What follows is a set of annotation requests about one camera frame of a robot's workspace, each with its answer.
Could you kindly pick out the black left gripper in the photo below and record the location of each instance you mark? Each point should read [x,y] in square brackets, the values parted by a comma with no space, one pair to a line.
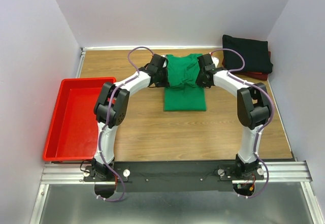
[165,83]

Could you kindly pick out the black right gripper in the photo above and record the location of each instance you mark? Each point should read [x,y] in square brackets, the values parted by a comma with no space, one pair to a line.
[199,83]

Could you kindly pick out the green t-shirt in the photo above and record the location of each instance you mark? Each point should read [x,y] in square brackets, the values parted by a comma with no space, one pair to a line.
[183,94]

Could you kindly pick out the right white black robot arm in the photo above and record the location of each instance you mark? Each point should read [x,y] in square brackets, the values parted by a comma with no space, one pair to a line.
[255,109]

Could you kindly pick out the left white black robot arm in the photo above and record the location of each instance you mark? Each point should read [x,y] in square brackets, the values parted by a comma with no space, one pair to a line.
[111,106]

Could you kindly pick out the black folded t-shirt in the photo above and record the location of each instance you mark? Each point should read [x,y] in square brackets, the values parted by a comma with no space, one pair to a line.
[254,52]

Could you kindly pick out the dark red folded t-shirt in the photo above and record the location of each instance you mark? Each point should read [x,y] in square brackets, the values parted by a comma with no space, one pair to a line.
[259,76]

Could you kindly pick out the red plastic bin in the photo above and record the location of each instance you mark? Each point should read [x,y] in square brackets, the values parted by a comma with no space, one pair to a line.
[73,130]

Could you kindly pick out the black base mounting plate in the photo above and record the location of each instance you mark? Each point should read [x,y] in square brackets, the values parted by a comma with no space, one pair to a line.
[173,176]

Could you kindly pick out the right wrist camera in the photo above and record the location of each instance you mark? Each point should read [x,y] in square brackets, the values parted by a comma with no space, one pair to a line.
[215,61]

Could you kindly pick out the aluminium frame rail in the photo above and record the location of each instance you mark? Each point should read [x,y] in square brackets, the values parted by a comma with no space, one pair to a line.
[284,196]

